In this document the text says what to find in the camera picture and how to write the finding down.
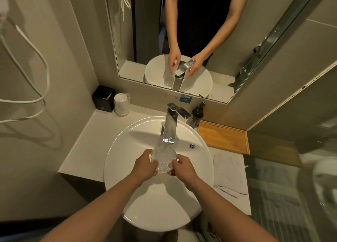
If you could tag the person's right hand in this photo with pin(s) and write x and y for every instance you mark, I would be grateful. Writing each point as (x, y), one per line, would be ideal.
(184, 169)

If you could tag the person's left hand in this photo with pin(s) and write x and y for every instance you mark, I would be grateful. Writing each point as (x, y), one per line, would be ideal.
(143, 166)

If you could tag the person's right thumb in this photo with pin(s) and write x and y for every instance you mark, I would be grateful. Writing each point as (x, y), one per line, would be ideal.
(175, 160)

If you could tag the person's left thumb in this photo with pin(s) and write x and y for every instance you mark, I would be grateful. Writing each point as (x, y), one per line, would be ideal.
(152, 154)

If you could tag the clear drinking glass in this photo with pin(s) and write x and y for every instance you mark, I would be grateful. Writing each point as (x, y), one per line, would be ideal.
(163, 158)

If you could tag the person's left forearm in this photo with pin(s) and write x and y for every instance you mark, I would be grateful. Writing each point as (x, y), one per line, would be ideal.
(97, 212)

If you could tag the person's right forearm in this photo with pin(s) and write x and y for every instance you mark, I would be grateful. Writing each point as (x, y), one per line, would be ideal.
(226, 215)

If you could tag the chrome faucet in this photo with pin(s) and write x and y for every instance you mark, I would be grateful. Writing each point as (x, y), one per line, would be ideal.
(171, 125)

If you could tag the white round sink basin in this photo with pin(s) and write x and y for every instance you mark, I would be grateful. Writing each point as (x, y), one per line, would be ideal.
(158, 197)

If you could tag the dark soap pump bottle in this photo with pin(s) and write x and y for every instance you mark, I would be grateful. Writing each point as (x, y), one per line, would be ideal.
(196, 116)

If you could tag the wooden tray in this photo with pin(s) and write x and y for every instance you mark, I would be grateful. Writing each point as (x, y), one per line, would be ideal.
(223, 137)

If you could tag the white folded towel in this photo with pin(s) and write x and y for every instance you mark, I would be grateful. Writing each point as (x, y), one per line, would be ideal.
(229, 173)

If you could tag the wrapped white cup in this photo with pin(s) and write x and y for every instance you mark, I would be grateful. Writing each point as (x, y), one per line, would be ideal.
(122, 104)

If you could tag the black amenity box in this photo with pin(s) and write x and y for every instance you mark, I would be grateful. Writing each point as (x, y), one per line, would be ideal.
(102, 99)

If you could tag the glass shower door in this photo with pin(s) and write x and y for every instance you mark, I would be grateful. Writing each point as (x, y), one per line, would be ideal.
(287, 197)

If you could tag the wall mirror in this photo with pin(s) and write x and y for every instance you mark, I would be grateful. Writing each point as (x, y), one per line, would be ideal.
(200, 33)

